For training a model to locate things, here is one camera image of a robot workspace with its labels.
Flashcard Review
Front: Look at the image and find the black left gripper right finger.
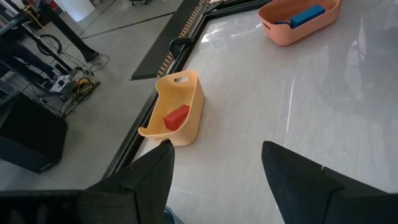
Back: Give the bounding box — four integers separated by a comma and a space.
261, 140, 398, 224

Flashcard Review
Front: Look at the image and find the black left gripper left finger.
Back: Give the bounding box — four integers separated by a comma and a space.
0, 139, 176, 224

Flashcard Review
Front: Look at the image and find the red foam block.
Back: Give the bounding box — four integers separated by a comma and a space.
163, 104, 191, 132

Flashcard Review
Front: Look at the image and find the blue foam block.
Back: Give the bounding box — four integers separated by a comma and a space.
289, 4, 326, 29

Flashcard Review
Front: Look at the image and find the dark teal plastic bin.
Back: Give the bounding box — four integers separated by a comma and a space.
164, 205, 185, 224

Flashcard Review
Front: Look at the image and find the yellow plastic bin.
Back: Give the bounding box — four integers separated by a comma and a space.
137, 70, 205, 147

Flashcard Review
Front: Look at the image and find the black computer tower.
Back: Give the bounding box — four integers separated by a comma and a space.
0, 93, 68, 174

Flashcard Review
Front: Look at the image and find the black floor mat striped edge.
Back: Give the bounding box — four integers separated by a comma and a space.
130, 0, 215, 81

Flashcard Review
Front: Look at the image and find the white power box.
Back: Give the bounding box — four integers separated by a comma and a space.
49, 74, 74, 93

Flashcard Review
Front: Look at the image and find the orange plastic bin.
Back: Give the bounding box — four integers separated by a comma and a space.
257, 0, 343, 47

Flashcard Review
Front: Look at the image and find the dark stand leg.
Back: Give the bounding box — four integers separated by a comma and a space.
39, 2, 101, 63

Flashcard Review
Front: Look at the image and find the black aluminium table frame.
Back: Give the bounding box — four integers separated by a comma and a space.
102, 0, 274, 181

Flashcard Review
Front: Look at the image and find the yellow floor cable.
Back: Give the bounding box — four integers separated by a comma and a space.
76, 77, 94, 94

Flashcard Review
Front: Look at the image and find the black floor cable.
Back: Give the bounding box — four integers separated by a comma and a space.
62, 53, 110, 74

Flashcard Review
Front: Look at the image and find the black cable clip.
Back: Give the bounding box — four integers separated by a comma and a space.
169, 36, 194, 59

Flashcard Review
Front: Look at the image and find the coiled black cable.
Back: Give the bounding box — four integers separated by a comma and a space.
36, 34, 63, 56

